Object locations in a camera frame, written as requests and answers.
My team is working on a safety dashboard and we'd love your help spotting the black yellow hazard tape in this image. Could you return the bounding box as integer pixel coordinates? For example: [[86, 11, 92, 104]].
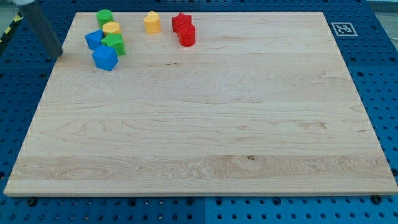
[[1, 12, 23, 44]]

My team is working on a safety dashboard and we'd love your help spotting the red star block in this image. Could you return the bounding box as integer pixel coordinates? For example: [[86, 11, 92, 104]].
[[172, 12, 192, 33]]

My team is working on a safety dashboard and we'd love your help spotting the green cylinder block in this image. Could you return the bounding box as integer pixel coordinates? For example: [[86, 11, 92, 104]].
[[96, 9, 114, 29]]

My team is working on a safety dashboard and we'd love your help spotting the blue cube block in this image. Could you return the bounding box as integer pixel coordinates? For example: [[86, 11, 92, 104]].
[[92, 45, 118, 71]]

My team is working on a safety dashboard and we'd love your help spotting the red cylinder block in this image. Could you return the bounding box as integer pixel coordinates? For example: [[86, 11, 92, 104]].
[[178, 23, 196, 47]]

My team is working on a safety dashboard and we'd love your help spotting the green star block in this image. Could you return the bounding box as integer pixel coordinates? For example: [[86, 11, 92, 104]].
[[101, 33, 126, 56]]

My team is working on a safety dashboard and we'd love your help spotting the light wooden board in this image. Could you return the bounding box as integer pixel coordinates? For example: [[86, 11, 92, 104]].
[[4, 12, 397, 197]]

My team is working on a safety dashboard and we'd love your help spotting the white fiducial marker tag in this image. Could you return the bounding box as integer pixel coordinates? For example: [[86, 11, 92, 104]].
[[331, 22, 358, 37]]

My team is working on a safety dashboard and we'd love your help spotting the yellow hexagon block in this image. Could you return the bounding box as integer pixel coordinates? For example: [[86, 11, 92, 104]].
[[102, 21, 121, 36]]

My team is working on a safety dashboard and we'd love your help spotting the yellow heart block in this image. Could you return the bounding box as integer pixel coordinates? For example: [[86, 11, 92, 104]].
[[144, 11, 162, 34]]

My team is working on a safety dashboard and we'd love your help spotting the blue triangle block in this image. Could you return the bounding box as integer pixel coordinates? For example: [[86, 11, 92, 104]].
[[85, 29, 104, 50]]

